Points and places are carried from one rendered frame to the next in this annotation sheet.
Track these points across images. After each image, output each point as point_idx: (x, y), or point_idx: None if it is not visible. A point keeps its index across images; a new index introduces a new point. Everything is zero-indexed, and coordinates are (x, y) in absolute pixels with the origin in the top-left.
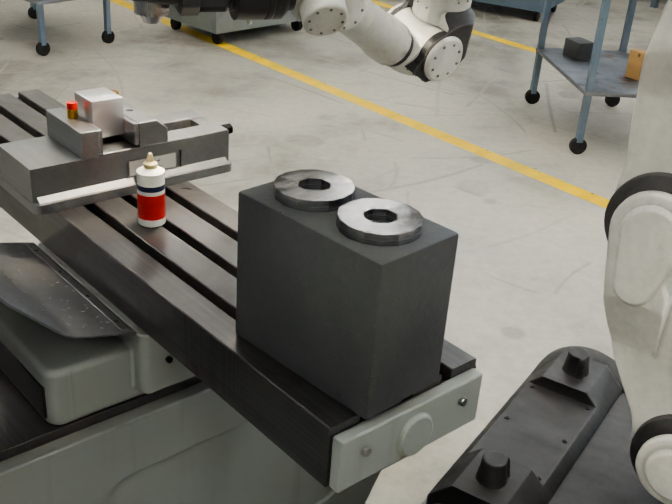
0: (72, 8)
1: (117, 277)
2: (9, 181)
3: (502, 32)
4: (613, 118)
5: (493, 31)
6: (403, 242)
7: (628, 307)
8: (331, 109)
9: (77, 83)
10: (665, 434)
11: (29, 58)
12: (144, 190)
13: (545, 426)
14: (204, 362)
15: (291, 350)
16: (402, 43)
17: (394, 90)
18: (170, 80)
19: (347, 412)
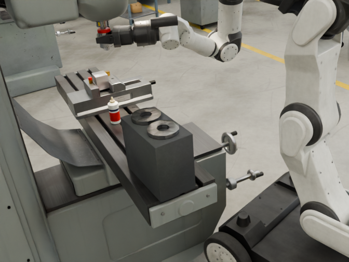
0: (146, 18)
1: (99, 143)
2: (70, 106)
3: None
4: None
5: None
6: (168, 138)
7: (289, 157)
8: (245, 55)
9: (144, 50)
10: (310, 209)
11: None
12: (110, 110)
13: (274, 201)
14: (120, 177)
15: (141, 175)
16: (210, 48)
17: (276, 45)
18: (180, 47)
19: (156, 199)
